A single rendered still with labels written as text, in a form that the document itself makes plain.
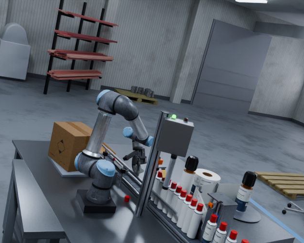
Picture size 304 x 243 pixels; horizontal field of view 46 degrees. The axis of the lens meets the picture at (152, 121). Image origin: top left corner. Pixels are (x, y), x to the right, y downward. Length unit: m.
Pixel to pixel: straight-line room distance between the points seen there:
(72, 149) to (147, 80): 8.92
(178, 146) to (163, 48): 9.42
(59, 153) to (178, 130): 1.02
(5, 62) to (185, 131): 7.73
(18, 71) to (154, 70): 4.17
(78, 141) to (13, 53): 7.01
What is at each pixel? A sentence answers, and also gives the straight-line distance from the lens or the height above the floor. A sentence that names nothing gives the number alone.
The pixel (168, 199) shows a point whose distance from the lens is 2.23.
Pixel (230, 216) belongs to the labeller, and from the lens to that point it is 2.06.
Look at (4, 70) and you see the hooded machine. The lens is 9.45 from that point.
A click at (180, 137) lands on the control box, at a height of 1.40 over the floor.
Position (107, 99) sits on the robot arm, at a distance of 2.15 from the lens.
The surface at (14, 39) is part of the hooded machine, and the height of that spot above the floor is 1.00.
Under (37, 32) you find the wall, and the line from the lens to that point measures 10.28.
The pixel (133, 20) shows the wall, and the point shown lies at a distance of 10.89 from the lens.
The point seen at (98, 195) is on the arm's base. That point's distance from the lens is 2.18.
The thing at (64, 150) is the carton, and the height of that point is 0.98.
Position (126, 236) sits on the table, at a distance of 2.05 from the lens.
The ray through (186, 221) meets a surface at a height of 0.96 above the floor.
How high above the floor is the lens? 1.90
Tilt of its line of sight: 13 degrees down
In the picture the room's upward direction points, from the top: 14 degrees clockwise
